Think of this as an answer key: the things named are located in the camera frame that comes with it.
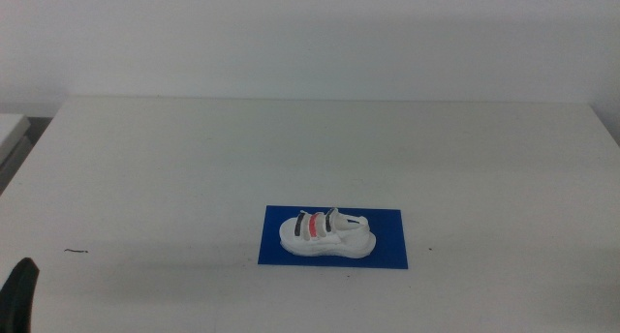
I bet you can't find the white sandal with coloured straps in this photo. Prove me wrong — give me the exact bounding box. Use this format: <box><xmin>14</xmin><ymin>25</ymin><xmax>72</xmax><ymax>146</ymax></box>
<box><xmin>278</xmin><ymin>206</ymin><xmax>378</xmax><ymax>260</ymax></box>

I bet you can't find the blue rectangular mat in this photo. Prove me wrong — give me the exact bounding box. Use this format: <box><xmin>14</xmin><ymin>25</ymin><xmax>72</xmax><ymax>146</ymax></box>
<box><xmin>257</xmin><ymin>204</ymin><xmax>409</xmax><ymax>270</ymax></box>

